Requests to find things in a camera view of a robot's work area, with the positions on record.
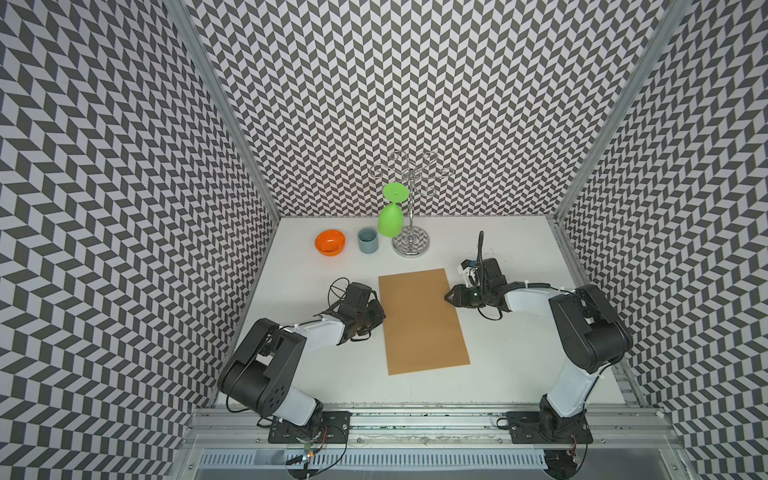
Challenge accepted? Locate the grey-blue cup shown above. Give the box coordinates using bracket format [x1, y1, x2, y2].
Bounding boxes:
[357, 227, 379, 254]

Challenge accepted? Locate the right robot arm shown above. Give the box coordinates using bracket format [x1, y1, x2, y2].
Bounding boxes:
[444, 257, 633, 440]

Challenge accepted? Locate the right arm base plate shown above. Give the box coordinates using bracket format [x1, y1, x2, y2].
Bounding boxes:
[505, 410, 594, 445]

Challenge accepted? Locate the chrome glass holder stand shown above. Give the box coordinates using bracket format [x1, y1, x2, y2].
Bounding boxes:
[371, 150, 455, 259]

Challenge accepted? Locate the aluminium front rail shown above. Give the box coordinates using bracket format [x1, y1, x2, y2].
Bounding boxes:
[182, 404, 683, 450]

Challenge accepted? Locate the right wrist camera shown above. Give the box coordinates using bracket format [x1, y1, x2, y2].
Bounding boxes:
[460, 259, 478, 288]

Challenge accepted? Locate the orange plastic bowl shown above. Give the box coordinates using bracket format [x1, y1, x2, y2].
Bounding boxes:
[314, 229, 346, 257]

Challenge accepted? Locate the brown kraft file bag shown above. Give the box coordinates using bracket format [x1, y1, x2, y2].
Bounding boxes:
[378, 269, 470, 375]

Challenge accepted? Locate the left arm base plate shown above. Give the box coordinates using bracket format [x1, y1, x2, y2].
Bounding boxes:
[268, 411, 352, 445]

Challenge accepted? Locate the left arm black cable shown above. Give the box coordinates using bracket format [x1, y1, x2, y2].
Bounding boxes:
[326, 277, 355, 310]

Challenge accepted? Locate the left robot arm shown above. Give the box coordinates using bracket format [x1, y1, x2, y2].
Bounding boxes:
[217, 281, 386, 427]

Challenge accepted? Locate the green plastic wine glass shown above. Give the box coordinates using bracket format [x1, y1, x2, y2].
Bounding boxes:
[377, 182, 410, 238]

